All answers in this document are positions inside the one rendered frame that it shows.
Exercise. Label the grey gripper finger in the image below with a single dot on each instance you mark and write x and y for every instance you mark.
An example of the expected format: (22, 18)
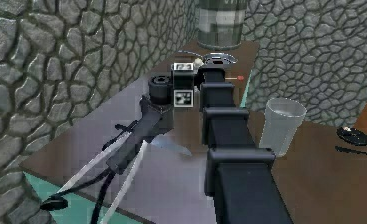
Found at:
(131, 180)
(94, 160)

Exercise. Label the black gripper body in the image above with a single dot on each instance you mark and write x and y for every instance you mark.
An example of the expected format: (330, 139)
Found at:
(160, 90)

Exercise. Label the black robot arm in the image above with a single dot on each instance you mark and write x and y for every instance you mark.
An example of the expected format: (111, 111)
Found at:
(237, 186)

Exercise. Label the brown kitchen worktop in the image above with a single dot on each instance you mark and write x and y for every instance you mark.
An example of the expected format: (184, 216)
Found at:
(317, 186)

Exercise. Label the grey round plate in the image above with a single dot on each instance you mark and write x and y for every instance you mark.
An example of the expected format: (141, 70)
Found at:
(221, 59)

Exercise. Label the grey cylindrical bin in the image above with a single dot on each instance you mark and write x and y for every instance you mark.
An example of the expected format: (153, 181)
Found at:
(221, 26)

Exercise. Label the clear drinking glass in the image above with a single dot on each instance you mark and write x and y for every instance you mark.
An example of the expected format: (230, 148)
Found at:
(281, 126)

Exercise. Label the black round pan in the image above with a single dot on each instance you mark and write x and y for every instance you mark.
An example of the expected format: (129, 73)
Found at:
(352, 136)

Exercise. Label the black thin utensil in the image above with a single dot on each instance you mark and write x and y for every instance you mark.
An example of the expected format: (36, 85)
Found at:
(354, 151)

